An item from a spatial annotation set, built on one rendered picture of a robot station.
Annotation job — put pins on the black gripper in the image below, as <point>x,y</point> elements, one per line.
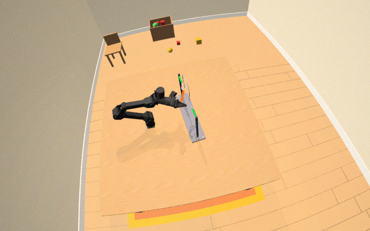
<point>173,102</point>

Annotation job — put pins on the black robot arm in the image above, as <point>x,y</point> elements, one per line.
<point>119,112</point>

